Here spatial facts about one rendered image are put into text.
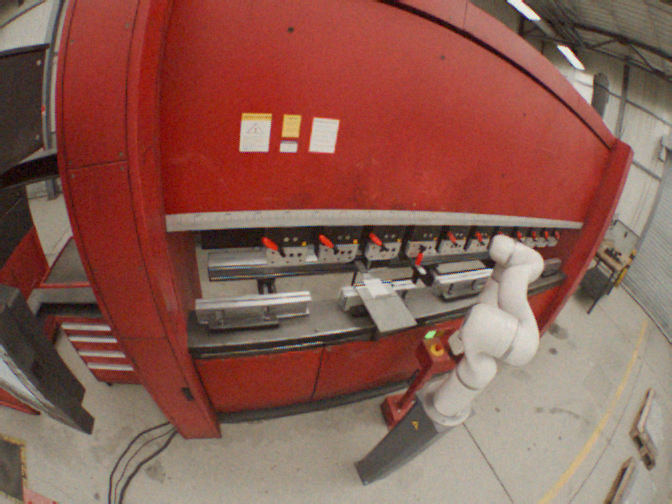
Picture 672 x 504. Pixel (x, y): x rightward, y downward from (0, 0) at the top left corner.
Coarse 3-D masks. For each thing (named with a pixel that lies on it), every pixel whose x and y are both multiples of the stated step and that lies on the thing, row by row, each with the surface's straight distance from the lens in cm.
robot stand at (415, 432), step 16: (416, 400) 110; (416, 416) 109; (400, 432) 123; (416, 432) 113; (432, 432) 106; (384, 448) 143; (400, 448) 128; (416, 448) 121; (368, 464) 170; (384, 464) 150; (400, 464) 150; (368, 480) 186
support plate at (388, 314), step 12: (360, 288) 132; (372, 300) 128; (384, 300) 130; (396, 300) 132; (372, 312) 122; (384, 312) 124; (396, 312) 126; (408, 312) 128; (384, 324) 119; (396, 324) 121; (408, 324) 123
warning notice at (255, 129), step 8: (248, 120) 86; (256, 120) 86; (264, 120) 86; (248, 128) 86; (256, 128) 86; (264, 128) 87; (248, 136) 87; (256, 136) 87; (264, 136) 87; (240, 144) 87; (248, 144) 87; (256, 144) 87; (264, 144) 88
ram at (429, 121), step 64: (192, 0) 90; (256, 0) 88; (320, 0) 91; (192, 64) 86; (256, 64) 85; (320, 64) 88; (384, 64) 96; (448, 64) 110; (192, 128) 87; (384, 128) 98; (448, 128) 113; (512, 128) 142; (576, 128) 206; (192, 192) 92; (256, 192) 92; (320, 192) 97; (384, 192) 106; (448, 192) 124; (512, 192) 159; (576, 192) 241
